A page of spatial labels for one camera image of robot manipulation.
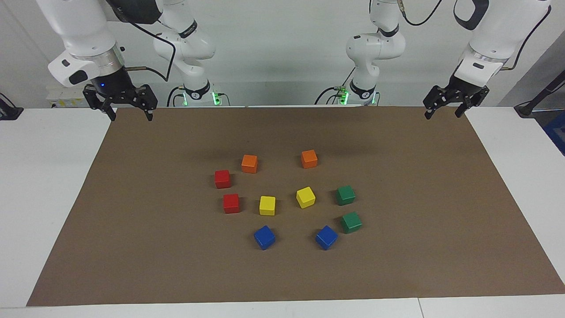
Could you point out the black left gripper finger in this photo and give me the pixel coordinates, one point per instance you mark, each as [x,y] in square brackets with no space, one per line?
[472,100]
[437,99]

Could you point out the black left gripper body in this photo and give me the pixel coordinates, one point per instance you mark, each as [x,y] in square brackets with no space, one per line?
[465,86]

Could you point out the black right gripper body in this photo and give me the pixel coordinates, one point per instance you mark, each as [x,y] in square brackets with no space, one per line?
[112,84]

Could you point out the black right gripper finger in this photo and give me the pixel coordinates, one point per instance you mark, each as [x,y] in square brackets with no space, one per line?
[99,98]
[148,98]

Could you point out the red wooden cube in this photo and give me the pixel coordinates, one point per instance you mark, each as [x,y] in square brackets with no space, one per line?
[222,179]
[231,203]

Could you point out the green wooden cube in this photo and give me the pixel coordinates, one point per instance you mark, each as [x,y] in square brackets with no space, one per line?
[351,222]
[345,194]

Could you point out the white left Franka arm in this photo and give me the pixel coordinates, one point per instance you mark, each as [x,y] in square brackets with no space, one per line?
[499,31]

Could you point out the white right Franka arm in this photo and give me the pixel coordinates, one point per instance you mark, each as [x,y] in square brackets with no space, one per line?
[79,26]

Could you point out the white power strip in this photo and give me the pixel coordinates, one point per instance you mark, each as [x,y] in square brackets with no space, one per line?
[62,99]

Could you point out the black stand leg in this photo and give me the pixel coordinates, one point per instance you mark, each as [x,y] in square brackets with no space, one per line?
[525,108]

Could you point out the blue crate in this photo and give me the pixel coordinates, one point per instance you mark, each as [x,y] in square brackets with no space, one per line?
[557,132]

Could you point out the orange wooden cube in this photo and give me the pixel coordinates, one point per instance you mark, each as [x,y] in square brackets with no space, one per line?
[249,163]
[309,158]

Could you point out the yellow wooden cube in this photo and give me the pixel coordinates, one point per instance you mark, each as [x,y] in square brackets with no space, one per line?
[267,205]
[305,197]

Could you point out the brown table mat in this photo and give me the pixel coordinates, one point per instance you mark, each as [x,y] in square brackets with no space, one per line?
[176,265]

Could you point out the blue wooden cube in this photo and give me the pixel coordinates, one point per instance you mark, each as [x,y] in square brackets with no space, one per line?
[264,237]
[326,237]

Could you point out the black clamp mount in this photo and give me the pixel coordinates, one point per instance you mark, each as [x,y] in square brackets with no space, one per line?
[9,112]

